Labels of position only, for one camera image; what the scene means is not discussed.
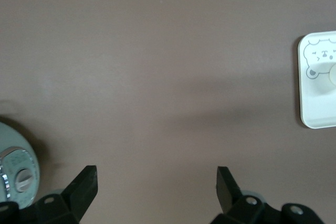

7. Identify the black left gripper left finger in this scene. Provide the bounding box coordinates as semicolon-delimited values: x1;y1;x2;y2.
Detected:
18;165;99;224

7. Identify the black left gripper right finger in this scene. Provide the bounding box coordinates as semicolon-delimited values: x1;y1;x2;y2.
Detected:
212;166;283;224

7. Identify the cream bear print tray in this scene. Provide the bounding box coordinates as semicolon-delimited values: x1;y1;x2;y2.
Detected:
298;31;336;130

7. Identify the gray electric cooking pot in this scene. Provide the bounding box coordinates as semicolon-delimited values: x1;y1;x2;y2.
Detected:
0;115;40;209

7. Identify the brown table cover mat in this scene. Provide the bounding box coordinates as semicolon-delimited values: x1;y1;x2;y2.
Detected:
0;0;336;224

